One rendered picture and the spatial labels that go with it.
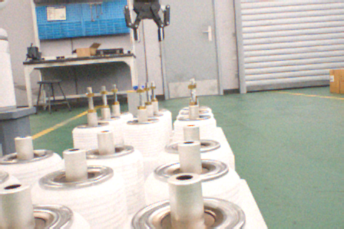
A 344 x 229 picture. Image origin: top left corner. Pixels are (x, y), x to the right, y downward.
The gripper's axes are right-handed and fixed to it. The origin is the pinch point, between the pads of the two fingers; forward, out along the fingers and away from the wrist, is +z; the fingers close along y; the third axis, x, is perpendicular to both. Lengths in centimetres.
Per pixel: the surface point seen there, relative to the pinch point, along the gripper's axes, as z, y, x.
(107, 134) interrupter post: 19, -22, -52
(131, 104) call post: 20.0, -3.4, 16.4
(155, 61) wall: -18, 142, 455
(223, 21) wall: -76, 256, 420
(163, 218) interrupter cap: 22, -23, -76
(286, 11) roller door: -85, 356, 382
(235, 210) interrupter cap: 22, -18, -78
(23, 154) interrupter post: 21, -33, -47
